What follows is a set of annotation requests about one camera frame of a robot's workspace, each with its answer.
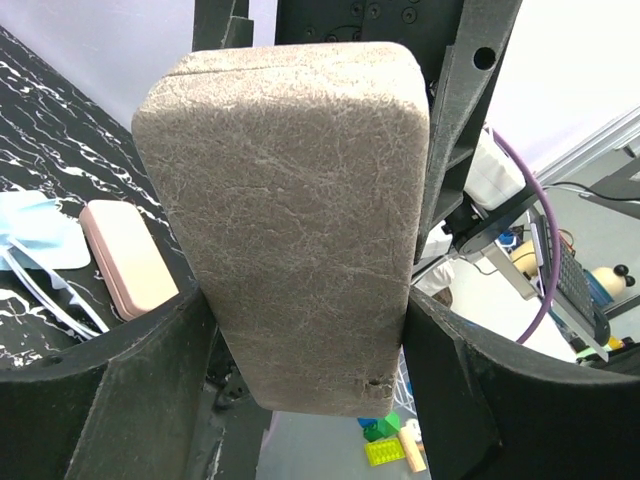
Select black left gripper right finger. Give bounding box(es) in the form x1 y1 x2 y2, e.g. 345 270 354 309
403 290 639 479

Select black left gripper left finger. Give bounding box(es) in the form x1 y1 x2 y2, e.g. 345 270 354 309
1 289 215 479

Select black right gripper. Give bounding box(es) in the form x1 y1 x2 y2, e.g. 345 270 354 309
192 0 521 261

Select grey glasses case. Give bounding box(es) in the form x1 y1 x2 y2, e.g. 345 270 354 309
131 42 429 417

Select light blue cloth under sunglasses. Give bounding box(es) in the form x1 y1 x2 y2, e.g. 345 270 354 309
1 190 91 270

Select pink glasses case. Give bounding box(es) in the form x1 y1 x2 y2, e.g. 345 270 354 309
79 200 179 321

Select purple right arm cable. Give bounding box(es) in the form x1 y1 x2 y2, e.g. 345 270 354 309
492 128 562 346

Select white frame sunglasses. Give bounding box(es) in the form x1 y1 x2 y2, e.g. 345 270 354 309
1 236 110 340

